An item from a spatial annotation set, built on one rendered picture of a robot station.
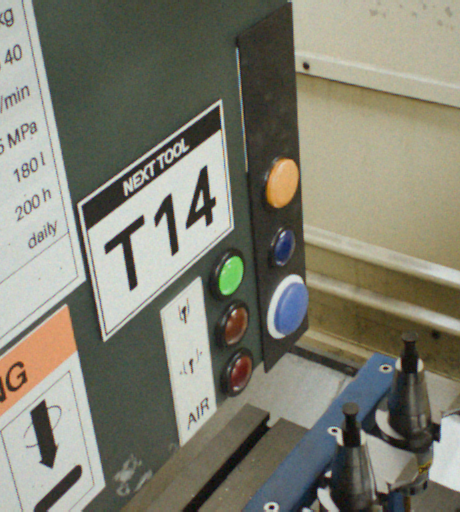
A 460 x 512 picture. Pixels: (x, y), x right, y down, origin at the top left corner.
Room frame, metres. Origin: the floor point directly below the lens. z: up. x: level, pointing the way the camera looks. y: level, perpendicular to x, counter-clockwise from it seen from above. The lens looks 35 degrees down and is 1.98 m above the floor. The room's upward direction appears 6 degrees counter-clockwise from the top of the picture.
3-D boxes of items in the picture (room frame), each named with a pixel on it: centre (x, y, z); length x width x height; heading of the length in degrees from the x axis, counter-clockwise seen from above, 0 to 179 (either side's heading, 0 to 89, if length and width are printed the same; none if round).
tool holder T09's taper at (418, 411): (0.77, -0.16, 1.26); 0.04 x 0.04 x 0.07
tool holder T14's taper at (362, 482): (0.68, -0.09, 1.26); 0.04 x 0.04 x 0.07
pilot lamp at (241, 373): (0.43, 0.00, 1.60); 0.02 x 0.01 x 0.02; 142
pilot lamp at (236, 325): (0.43, 0.00, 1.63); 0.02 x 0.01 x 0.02; 142
